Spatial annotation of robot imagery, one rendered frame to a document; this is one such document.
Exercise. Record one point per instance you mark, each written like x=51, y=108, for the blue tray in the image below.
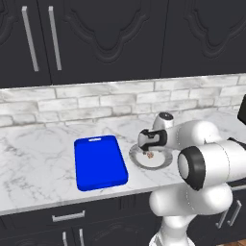
x=99, y=161

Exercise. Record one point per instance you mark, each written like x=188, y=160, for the dark drawer front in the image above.
x=32, y=217

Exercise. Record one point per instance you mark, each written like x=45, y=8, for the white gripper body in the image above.
x=144, y=138

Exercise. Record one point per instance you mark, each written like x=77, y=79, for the black appliance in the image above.
x=242, y=110

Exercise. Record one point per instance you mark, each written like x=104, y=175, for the dark lower cupboard door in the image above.
x=32, y=238
x=211, y=233
x=118, y=233

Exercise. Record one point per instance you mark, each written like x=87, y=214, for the small brown dessert item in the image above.
x=150, y=155

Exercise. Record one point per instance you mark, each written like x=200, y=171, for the dark upper cupboard door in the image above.
x=105, y=38
x=205, y=35
x=12, y=48

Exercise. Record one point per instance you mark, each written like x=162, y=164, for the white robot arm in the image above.
x=198, y=198

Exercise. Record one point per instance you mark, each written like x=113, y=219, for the dark cupboard door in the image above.
x=118, y=233
x=211, y=233
x=205, y=35
x=105, y=38
x=32, y=238
x=12, y=48

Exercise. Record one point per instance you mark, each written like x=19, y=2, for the grey round plate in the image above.
x=160, y=161

